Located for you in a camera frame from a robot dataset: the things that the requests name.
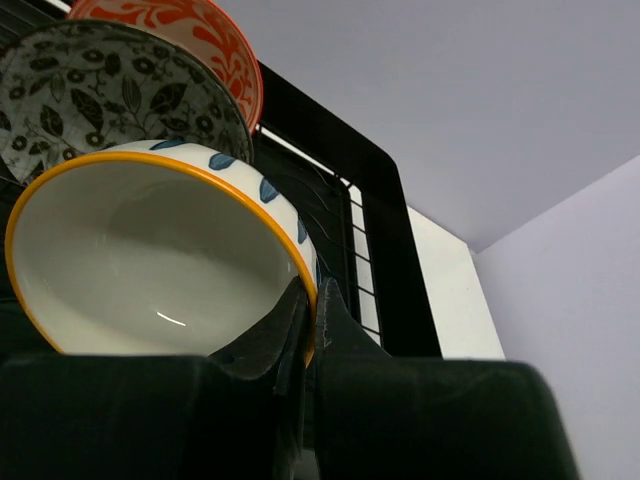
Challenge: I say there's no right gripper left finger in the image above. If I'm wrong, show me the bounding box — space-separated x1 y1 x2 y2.
1 279 306 479

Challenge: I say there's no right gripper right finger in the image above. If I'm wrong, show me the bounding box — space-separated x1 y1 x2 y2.
314 279 579 479

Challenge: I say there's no white bowl pink rim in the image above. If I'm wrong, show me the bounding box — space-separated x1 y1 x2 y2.
4 140 321 355

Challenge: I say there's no black leaf pattern bowl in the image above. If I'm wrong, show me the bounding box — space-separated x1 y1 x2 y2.
1 20 254 184

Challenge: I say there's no orange floral bowl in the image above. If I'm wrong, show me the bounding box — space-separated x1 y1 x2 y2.
67 0 264 132

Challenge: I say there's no black dish rack tray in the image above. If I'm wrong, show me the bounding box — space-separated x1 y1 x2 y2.
0 0 445 360

